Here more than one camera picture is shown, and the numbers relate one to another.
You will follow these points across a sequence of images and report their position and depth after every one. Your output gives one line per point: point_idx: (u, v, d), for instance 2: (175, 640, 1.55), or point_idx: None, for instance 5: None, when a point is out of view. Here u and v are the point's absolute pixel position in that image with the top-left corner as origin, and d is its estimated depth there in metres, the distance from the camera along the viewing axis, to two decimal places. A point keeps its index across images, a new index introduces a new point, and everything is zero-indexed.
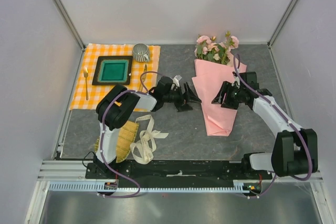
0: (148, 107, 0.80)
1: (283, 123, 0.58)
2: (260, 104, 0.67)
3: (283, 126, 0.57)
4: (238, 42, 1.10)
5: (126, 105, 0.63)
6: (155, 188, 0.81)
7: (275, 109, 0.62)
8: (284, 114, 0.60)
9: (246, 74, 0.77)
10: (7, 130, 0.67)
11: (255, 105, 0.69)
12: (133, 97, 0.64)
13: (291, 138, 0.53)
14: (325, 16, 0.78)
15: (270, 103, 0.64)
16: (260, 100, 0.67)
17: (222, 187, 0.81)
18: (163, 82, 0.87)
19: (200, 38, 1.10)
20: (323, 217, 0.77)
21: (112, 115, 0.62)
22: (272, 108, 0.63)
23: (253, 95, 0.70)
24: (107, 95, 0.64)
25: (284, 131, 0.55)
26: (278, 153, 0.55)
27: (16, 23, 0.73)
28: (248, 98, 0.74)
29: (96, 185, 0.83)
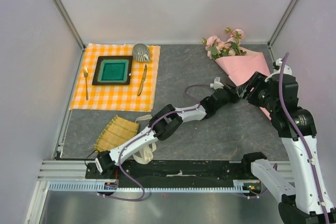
0: (198, 117, 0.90)
1: (314, 199, 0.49)
2: (296, 151, 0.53)
3: (314, 204, 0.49)
4: (242, 32, 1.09)
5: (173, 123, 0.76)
6: (156, 188, 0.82)
7: (313, 170, 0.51)
8: (319, 183, 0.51)
9: (289, 87, 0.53)
10: (7, 130, 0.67)
11: (288, 143, 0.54)
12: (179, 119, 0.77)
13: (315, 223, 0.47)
14: (325, 15, 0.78)
15: (309, 160, 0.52)
16: (297, 146, 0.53)
17: (222, 187, 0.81)
18: (216, 96, 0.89)
19: (210, 39, 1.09)
20: None
21: (159, 127, 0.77)
22: (310, 167, 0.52)
23: (292, 129, 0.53)
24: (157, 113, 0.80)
25: (313, 214, 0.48)
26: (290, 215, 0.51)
27: (16, 22, 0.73)
28: (282, 125, 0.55)
29: (96, 184, 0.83)
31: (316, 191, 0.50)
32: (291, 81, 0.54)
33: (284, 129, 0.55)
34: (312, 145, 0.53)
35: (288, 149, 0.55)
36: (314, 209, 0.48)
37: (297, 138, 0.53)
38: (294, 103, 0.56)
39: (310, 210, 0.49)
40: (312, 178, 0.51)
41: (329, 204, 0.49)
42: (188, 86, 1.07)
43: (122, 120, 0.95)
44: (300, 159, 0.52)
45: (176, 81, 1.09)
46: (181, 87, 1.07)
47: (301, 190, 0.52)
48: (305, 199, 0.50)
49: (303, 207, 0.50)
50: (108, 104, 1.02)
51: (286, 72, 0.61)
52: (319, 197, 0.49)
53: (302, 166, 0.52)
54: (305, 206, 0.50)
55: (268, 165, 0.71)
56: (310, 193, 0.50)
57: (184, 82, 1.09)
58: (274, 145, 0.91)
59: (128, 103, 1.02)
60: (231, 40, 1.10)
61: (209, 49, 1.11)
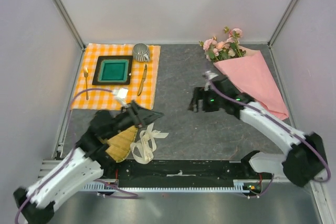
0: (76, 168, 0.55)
1: (285, 135, 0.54)
2: (250, 114, 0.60)
3: (289, 139, 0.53)
4: (241, 31, 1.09)
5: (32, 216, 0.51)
6: (155, 188, 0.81)
7: (269, 118, 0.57)
8: (281, 123, 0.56)
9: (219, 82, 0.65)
10: (7, 129, 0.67)
11: (242, 115, 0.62)
12: (33, 210, 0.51)
13: (304, 152, 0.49)
14: (325, 14, 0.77)
15: (261, 114, 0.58)
16: (249, 112, 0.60)
17: (222, 186, 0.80)
18: (95, 125, 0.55)
19: (205, 44, 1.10)
20: (323, 218, 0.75)
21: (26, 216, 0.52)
22: (266, 118, 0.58)
23: (238, 106, 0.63)
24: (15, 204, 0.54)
25: (295, 146, 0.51)
26: (292, 169, 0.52)
27: (16, 22, 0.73)
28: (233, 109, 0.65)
29: (96, 185, 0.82)
31: (283, 129, 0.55)
32: (223, 77, 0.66)
33: (235, 112, 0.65)
34: (256, 104, 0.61)
35: (247, 119, 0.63)
36: (291, 141, 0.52)
37: (243, 108, 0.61)
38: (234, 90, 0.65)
39: (290, 144, 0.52)
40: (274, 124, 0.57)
41: (300, 134, 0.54)
42: (188, 86, 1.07)
43: None
44: (257, 118, 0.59)
45: (176, 81, 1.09)
46: (181, 87, 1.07)
47: (275, 138, 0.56)
48: (282, 140, 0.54)
49: (286, 148, 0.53)
50: (108, 104, 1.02)
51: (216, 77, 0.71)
52: (288, 131, 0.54)
53: (262, 121, 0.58)
54: (286, 145, 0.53)
55: (262, 155, 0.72)
56: (280, 132, 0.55)
57: (184, 82, 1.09)
58: (274, 145, 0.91)
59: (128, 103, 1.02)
60: (229, 40, 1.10)
61: (207, 52, 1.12)
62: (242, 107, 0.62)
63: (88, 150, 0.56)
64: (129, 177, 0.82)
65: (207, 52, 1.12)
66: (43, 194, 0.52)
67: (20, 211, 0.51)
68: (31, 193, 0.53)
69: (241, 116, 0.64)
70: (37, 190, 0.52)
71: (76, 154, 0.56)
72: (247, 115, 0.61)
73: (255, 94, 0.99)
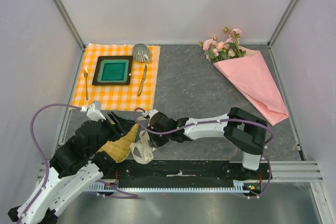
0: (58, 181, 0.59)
1: (216, 124, 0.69)
2: (190, 129, 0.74)
3: (221, 126, 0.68)
4: (240, 31, 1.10)
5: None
6: (155, 188, 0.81)
7: (202, 123, 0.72)
8: (208, 120, 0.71)
9: (158, 120, 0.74)
10: (7, 129, 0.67)
11: (188, 135, 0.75)
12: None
13: (235, 128, 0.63)
14: (325, 14, 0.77)
15: (195, 124, 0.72)
16: (189, 130, 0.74)
17: (222, 187, 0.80)
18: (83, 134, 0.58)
19: (205, 44, 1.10)
20: (323, 217, 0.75)
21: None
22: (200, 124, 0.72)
23: (180, 131, 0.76)
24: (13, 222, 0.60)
25: (227, 128, 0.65)
26: (244, 146, 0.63)
27: (16, 22, 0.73)
28: (180, 137, 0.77)
29: (96, 185, 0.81)
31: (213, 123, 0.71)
32: (157, 116, 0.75)
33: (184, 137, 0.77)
34: (190, 121, 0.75)
35: (193, 136, 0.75)
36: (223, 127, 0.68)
37: (184, 130, 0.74)
38: (172, 121, 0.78)
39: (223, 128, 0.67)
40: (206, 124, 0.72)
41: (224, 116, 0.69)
42: (188, 86, 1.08)
43: None
44: (196, 129, 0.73)
45: (176, 81, 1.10)
46: (181, 87, 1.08)
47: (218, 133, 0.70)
48: (217, 130, 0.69)
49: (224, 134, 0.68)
50: (107, 104, 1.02)
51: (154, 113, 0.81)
52: (216, 121, 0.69)
53: (199, 128, 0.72)
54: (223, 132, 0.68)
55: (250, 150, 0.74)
56: (213, 126, 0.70)
57: (184, 82, 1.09)
58: (274, 145, 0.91)
59: (128, 103, 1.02)
60: (229, 40, 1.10)
61: (207, 52, 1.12)
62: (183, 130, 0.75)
63: (62, 169, 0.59)
64: (129, 177, 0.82)
65: (207, 52, 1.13)
66: (30, 216, 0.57)
67: None
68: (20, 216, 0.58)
69: (190, 137, 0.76)
70: (23, 214, 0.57)
71: (50, 174, 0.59)
72: (188, 131, 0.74)
73: (255, 94, 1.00)
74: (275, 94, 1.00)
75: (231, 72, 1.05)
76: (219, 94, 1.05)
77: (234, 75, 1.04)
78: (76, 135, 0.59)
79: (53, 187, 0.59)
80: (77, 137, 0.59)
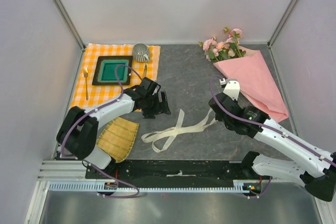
0: (126, 107, 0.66)
1: (314, 158, 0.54)
2: (270, 136, 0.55)
3: (319, 163, 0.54)
4: (241, 31, 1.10)
5: (84, 131, 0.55)
6: (154, 188, 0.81)
7: (293, 141, 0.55)
8: (306, 146, 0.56)
9: (221, 101, 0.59)
10: (7, 130, 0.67)
11: (260, 137, 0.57)
12: (92, 121, 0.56)
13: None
14: (325, 14, 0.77)
15: (283, 135, 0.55)
16: (268, 133, 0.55)
17: (222, 187, 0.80)
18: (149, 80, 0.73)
19: (205, 44, 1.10)
20: (323, 217, 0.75)
21: (73, 143, 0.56)
22: (288, 140, 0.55)
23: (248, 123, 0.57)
24: (62, 126, 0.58)
25: (329, 173, 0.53)
26: (321, 191, 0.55)
27: (16, 22, 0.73)
28: (245, 129, 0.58)
29: (96, 185, 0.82)
31: (310, 153, 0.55)
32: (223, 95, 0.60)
33: (250, 131, 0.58)
34: (273, 125, 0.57)
35: (263, 140, 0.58)
36: (324, 167, 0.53)
37: (260, 128, 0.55)
38: (238, 107, 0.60)
39: (322, 169, 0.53)
40: (300, 147, 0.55)
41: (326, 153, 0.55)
42: (188, 86, 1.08)
43: (122, 120, 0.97)
44: (277, 140, 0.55)
45: (176, 81, 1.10)
46: (181, 87, 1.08)
47: (300, 160, 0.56)
48: (312, 164, 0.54)
49: (315, 171, 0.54)
50: None
51: (234, 86, 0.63)
52: (317, 155, 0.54)
53: (286, 143, 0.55)
54: (316, 170, 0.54)
55: (266, 159, 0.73)
56: (309, 157, 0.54)
57: (184, 82, 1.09)
58: None
59: None
60: (229, 40, 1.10)
61: (207, 52, 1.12)
62: (259, 128, 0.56)
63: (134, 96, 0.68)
64: (129, 177, 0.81)
65: (207, 52, 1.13)
66: (101, 114, 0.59)
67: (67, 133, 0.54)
68: (90, 111, 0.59)
69: (255, 137, 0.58)
70: (96, 109, 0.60)
71: (125, 95, 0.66)
72: (266, 137, 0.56)
73: (255, 94, 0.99)
74: (274, 94, 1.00)
75: (231, 73, 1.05)
76: None
77: (234, 75, 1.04)
78: (142, 82, 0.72)
79: (125, 103, 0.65)
80: (142, 83, 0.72)
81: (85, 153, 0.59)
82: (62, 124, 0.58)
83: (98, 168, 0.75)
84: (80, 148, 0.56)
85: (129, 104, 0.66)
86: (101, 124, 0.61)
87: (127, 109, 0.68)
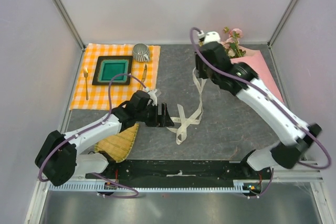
0: (111, 130, 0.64)
1: (291, 126, 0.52)
2: (253, 96, 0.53)
3: (294, 131, 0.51)
4: (241, 31, 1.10)
5: (62, 160, 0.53)
6: (155, 188, 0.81)
7: (275, 104, 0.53)
8: (286, 113, 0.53)
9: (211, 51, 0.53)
10: (7, 130, 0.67)
11: (242, 95, 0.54)
12: (71, 149, 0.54)
13: (305, 144, 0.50)
14: (325, 14, 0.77)
15: (266, 97, 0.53)
16: (252, 92, 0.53)
17: (222, 186, 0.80)
18: (139, 95, 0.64)
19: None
20: (323, 217, 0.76)
21: (49, 170, 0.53)
22: (270, 104, 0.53)
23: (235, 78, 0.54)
24: (41, 151, 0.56)
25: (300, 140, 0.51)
26: (285, 156, 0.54)
27: (16, 23, 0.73)
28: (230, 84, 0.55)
29: (96, 185, 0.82)
31: (290, 120, 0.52)
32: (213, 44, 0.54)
33: (235, 87, 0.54)
34: (260, 85, 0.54)
35: (244, 100, 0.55)
36: (297, 135, 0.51)
37: (246, 87, 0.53)
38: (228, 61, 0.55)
39: (295, 138, 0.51)
40: (280, 112, 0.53)
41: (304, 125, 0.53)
42: (188, 86, 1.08)
43: None
44: (260, 102, 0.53)
45: (176, 81, 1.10)
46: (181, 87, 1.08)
47: (276, 125, 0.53)
48: (286, 131, 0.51)
49: (287, 139, 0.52)
50: (108, 104, 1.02)
51: (213, 37, 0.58)
52: (295, 123, 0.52)
53: (268, 105, 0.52)
54: (289, 138, 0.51)
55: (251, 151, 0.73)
56: (286, 124, 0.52)
57: (184, 82, 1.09)
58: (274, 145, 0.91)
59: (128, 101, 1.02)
60: (229, 40, 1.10)
61: None
62: (244, 86, 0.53)
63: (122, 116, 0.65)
64: (129, 177, 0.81)
65: None
66: (81, 140, 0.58)
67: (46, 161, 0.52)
68: (70, 136, 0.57)
69: (239, 94, 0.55)
70: (76, 135, 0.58)
71: (112, 117, 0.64)
72: (249, 96, 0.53)
73: None
74: (274, 94, 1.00)
75: None
76: (219, 93, 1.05)
77: None
78: (132, 97, 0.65)
79: (111, 126, 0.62)
80: (133, 99, 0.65)
81: (63, 179, 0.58)
82: (41, 148, 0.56)
83: (95, 173, 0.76)
84: (58, 174, 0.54)
85: (115, 126, 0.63)
86: (80, 149, 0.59)
87: (115, 130, 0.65)
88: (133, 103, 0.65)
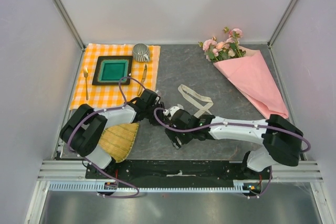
0: (127, 116, 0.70)
1: (253, 130, 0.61)
2: (217, 130, 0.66)
3: (258, 132, 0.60)
4: (241, 32, 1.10)
5: (90, 128, 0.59)
6: (155, 188, 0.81)
7: (233, 125, 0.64)
8: (242, 123, 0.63)
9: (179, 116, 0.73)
10: (7, 130, 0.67)
11: (216, 135, 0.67)
12: (100, 118, 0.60)
13: (275, 137, 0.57)
14: (326, 14, 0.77)
15: (224, 124, 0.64)
16: (214, 129, 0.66)
17: (222, 187, 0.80)
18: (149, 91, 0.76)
19: (205, 44, 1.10)
20: (322, 217, 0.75)
21: (77, 139, 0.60)
22: (230, 127, 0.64)
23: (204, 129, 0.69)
24: (70, 120, 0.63)
25: (266, 135, 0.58)
26: (279, 156, 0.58)
27: (16, 22, 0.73)
28: (202, 135, 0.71)
29: (96, 184, 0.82)
31: (248, 127, 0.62)
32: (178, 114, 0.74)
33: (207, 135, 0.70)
34: (218, 120, 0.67)
35: (220, 137, 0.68)
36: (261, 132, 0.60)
37: (209, 128, 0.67)
38: (195, 118, 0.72)
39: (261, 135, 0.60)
40: (239, 127, 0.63)
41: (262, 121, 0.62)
42: (189, 86, 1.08)
43: None
44: (224, 131, 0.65)
45: (176, 81, 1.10)
46: (180, 86, 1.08)
47: (250, 137, 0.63)
48: (253, 135, 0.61)
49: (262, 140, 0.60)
50: (108, 103, 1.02)
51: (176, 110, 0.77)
52: (252, 126, 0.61)
53: (227, 129, 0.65)
54: (259, 138, 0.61)
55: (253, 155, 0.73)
56: (249, 131, 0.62)
57: (184, 82, 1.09)
58: None
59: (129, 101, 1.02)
60: (229, 40, 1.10)
61: (206, 52, 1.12)
62: (208, 128, 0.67)
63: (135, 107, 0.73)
64: (129, 177, 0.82)
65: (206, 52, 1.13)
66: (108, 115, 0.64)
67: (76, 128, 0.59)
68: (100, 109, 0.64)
69: (213, 136, 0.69)
70: (105, 109, 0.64)
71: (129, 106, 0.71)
72: (214, 131, 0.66)
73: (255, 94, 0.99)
74: (275, 94, 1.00)
75: (232, 72, 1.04)
76: (219, 93, 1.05)
77: (235, 75, 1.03)
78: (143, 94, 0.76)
79: (129, 112, 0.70)
80: (143, 95, 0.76)
81: (87, 151, 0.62)
82: (70, 119, 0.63)
83: (98, 167, 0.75)
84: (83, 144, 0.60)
85: (131, 114, 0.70)
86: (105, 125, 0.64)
87: (127, 120, 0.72)
88: (144, 98, 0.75)
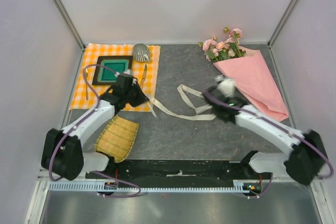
0: (103, 115, 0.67)
1: (285, 135, 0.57)
2: (245, 118, 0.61)
3: (288, 139, 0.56)
4: (241, 32, 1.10)
5: (68, 152, 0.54)
6: (155, 188, 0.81)
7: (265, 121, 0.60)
8: (278, 125, 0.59)
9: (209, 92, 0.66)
10: (7, 130, 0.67)
11: (240, 120, 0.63)
12: (73, 141, 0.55)
13: (304, 152, 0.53)
14: (325, 14, 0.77)
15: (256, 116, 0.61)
16: (245, 116, 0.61)
17: (222, 187, 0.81)
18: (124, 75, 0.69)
19: (205, 44, 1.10)
20: (322, 217, 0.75)
21: (59, 167, 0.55)
22: (262, 121, 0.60)
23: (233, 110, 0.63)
24: (44, 151, 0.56)
25: (295, 147, 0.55)
26: (296, 171, 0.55)
27: (16, 22, 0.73)
28: (227, 116, 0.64)
29: (96, 184, 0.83)
31: (281, 131, 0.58)
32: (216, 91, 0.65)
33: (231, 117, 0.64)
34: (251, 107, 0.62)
35: (242, 124, 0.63)
36: (292, 142, 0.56)
37: (239, 113, 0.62)
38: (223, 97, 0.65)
39: (291, 145, 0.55)
40: (274, 127, 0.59)
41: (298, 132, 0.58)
42: (189, 86, 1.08)
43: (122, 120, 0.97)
44: (254, 122, 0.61)
45: (176, 81, 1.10)
46: (180, 86, 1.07)
47: (275, 140, 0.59)
48: (283, 141, 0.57)
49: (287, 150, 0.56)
50: None
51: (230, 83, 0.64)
52: (286, 131, 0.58)
53: (257, 121, 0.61)
54: (287, 147, 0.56)
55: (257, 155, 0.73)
56: (279, 134, 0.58)
57: (184, 83, 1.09)
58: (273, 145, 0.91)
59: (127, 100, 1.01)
60: (229, 40, 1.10)
61: (206, 52, 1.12)
62: (238, 111, 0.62)
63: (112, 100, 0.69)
64: (129, 177, 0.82)
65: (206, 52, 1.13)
66: (81, 130, 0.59)
67: (52, 158, 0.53)
68: (70, 129, 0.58)
69: (237, 120, 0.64)
70: (75, 126, 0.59)
71: (103, 103, 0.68)
72: (243, 118, 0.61)
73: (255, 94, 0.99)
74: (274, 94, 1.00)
75: (232, 72, 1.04)
76: None
77: (235, 75, 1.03)
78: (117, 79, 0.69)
79: (104, 110, 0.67)
80: (117, 81, 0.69)
81: (74, 172, 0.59)
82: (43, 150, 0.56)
83: (96, 171, 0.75)
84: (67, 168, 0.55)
85: (108, 110, 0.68)
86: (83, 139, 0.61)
87: (108, 116, 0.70)
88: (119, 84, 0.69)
